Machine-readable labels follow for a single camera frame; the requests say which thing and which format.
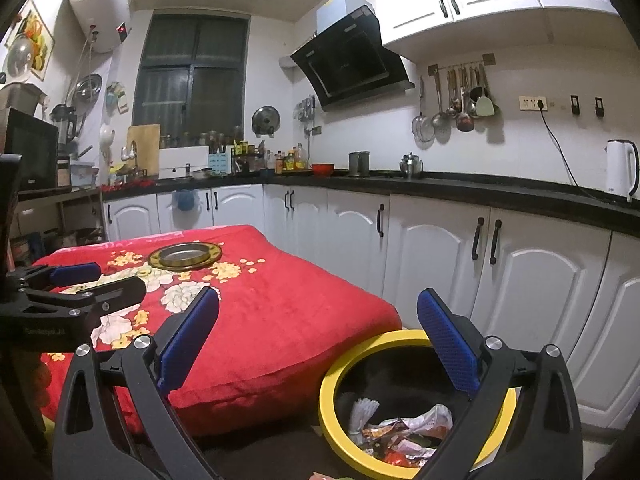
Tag clear plastic container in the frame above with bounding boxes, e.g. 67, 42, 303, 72
69, 161, 99, 189

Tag fruit wall picture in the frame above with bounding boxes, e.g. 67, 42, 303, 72
5, 0, 55, 82

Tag small red fruits pile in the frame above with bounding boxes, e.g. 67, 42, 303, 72
100, 180, 156, 192

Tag grey metal canister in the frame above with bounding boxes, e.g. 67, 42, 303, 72
348, 151, 371, 178

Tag black microwave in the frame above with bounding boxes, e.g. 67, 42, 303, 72
0, 107, 59, 193

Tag black spice rack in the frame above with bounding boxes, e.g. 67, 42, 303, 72
232, 140, 266, 174

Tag white hanging paddle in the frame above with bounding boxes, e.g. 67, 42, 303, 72
99, 122, 116, 161

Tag black kitchen countertop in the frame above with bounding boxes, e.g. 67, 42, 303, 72
100, 167, 640, 239

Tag white upper cabinets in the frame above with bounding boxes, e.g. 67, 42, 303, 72
371, 0, 616, 61

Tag steel teapot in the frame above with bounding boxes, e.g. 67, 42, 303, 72
399, 152, 424, 180

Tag red floral blanket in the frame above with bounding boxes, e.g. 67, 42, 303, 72
31, 224, 403, 438

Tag dark pan lid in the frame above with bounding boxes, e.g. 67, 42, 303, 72
251, 105, 281, 139

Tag mesh strainer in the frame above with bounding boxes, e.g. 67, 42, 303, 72
411, 77, 435, 141

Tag metal utensil rail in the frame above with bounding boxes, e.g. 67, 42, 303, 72
427, 52, 496, 74

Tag glass pot lid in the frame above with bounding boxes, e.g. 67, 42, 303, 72
1, 34, 35, 80

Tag white plastic bag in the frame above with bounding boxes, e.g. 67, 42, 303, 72
400, 404, 454, 441

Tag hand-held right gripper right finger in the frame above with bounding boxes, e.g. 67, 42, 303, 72
415, 287, 586, 480

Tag hanging wall organiser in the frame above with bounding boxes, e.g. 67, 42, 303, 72
105, 81, 130, 114

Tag yellow snack wrappers bundle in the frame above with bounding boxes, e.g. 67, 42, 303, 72
362, 420, 408, 449

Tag light green spatula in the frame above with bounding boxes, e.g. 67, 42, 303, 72
476, 65, 496, 118

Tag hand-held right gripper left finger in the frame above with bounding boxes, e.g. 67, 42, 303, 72
51, 286, 222, 480

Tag grey box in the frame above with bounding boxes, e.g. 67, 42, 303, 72
0, 82, 47, 117

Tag steel pot lid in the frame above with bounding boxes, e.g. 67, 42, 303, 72
75, 74, 104, 106

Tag white sink splash guard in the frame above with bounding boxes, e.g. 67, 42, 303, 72
159, 146, 211, 179

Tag white lower cabinets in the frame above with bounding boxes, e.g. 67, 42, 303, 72
102, 182, 640, 431

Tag wooden cutting board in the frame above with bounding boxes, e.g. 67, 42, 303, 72
126, 124, 161, 173

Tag metal skimmer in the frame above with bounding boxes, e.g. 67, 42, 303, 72
431, 67, 453, 129

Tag black range hood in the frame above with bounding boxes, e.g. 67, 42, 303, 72
290, 0, 416, 111

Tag round gold-rimmed metal tray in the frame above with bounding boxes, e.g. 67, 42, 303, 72
148, 242, 223, 270

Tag white water heater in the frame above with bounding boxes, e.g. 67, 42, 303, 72
67, 0, 132, 54

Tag group of condiment bottles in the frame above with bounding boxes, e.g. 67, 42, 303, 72
274, 142, 307, 174

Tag black power cable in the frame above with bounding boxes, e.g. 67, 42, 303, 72
539, 106, 626, 202

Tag yellow-rimmed black trash bin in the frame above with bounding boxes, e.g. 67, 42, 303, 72
318, 329, 518, 478

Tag red ladle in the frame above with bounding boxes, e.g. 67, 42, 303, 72
456, 67, 475, 133

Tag white electric kettle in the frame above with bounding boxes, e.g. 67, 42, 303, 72
605, 139, 640, 204

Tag blue hanging bag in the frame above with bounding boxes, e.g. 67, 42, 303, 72
173, 189, 199, 213

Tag black blender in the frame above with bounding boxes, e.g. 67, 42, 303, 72
50, 103, 78, 147

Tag dark window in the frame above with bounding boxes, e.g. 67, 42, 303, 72
132, 8, 251, 147

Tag white cabinets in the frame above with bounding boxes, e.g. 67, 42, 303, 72
102, 182, 640, 431
371, 0, 616, 61

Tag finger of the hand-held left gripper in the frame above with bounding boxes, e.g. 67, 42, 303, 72
17, 275, 147, 318
10, 262, 102, 288

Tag wooden shelf unit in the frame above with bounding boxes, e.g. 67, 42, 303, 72
10, 187, 106, 266

